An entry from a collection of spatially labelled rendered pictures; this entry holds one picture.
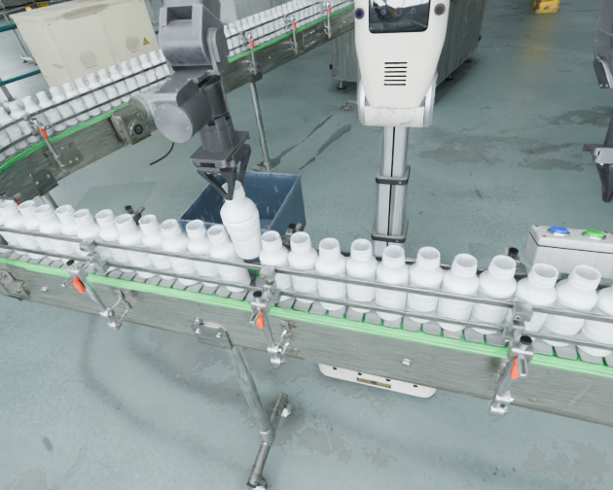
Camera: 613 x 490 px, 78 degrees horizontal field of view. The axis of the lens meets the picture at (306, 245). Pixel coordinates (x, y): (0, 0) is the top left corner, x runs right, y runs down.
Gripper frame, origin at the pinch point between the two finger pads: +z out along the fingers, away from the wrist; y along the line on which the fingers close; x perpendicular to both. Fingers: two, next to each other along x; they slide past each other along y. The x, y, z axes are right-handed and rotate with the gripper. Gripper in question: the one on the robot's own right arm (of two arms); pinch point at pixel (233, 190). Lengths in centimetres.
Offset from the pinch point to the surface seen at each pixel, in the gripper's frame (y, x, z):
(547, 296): 3, 54, 14
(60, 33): -254, -302, 27
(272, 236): -1.0, 5.5, 11.4
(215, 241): 2.5, -5.7, 11.3
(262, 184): -56, -24, 37
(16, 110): -60, -131, 13
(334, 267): 2.6, 18.9, 14.0
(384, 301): 3.5, 28.7, 20.5
